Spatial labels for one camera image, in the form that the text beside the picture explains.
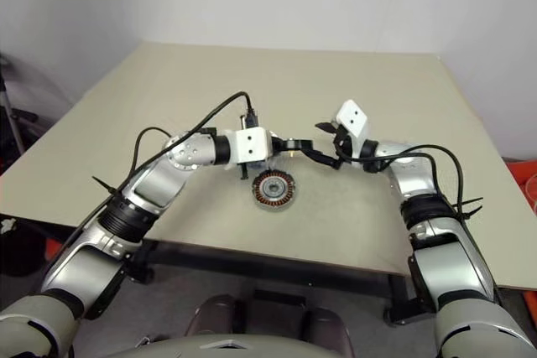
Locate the black table frame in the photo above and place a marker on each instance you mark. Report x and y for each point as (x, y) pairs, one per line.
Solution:
(398, 291)

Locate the grey motor housing copper windings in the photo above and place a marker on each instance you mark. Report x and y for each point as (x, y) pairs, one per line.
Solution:
(274, 190)

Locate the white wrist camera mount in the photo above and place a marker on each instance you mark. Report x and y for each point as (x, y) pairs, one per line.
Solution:
(352, 117)
(251, 146)

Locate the dark folded chair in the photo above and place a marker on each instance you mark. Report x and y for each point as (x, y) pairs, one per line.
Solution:
(17, 123)

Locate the grey robot torso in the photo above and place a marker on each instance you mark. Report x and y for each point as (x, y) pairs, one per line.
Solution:
(230, 349)

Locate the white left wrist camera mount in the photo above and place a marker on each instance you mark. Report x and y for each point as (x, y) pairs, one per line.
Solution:
(251, 146)

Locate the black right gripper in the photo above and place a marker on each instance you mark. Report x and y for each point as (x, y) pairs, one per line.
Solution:
(343, 148)

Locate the orange fabric item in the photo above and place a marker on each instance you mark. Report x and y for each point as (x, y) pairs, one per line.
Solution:
(529, 305)

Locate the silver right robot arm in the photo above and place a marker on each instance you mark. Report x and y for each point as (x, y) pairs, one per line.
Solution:
(453, 257)

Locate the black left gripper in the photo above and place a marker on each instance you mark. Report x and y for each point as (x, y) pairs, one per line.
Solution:
(280, 146)

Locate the orange crate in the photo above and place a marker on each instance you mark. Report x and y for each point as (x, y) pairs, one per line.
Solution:
(518, 173)

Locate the dark maroon rounded shape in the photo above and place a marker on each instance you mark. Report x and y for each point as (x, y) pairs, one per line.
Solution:
(216, 316)
(327, 328)

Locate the black bin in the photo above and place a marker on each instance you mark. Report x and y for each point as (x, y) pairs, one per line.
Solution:
(21, 249)

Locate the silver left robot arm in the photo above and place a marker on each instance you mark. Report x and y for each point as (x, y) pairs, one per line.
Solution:
(151, 190)

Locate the orange bag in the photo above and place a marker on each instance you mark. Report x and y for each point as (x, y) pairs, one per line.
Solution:
(52, 249)

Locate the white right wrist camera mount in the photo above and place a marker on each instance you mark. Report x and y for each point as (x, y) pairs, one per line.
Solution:
(352, 117)

